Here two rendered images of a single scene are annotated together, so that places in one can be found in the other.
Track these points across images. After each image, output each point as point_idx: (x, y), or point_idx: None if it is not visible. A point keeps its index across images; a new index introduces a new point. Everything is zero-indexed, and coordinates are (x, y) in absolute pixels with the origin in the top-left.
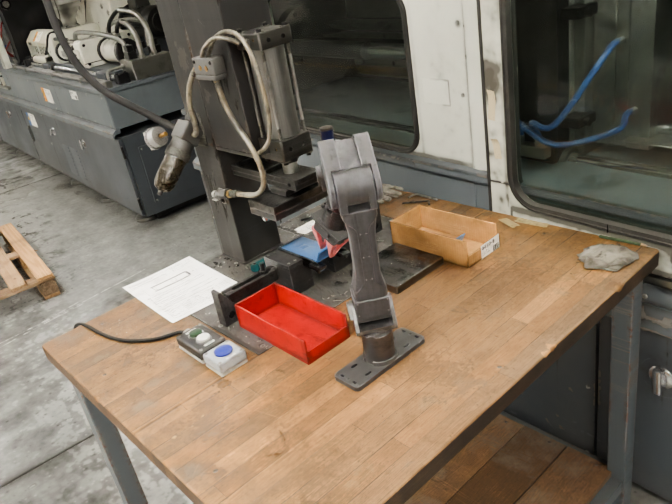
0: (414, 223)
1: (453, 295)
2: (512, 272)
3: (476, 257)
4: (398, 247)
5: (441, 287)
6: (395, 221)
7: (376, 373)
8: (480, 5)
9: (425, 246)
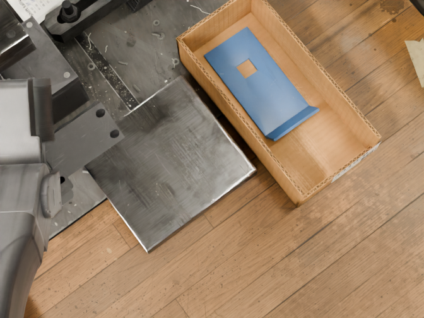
0: (234, 16)
1: (245, 294)
2: (371, 254)
3: (319, 190)
4: (182, 98)
5: (231, 259)
6: (188, 35)
7: None
8: None
9: (233, 122)
